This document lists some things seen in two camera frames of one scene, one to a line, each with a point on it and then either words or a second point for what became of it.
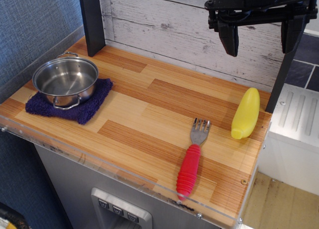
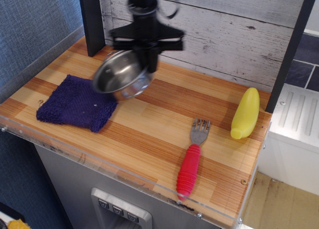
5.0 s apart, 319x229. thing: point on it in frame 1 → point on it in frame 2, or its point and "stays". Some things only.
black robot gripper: (244, 8) → (146, 35)
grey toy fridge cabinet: (73, 182) stays
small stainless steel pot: (67, 80) → (119, 74)
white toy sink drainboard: (290, 153) stays
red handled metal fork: (190, 164) stays
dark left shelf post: (91, 9) stays
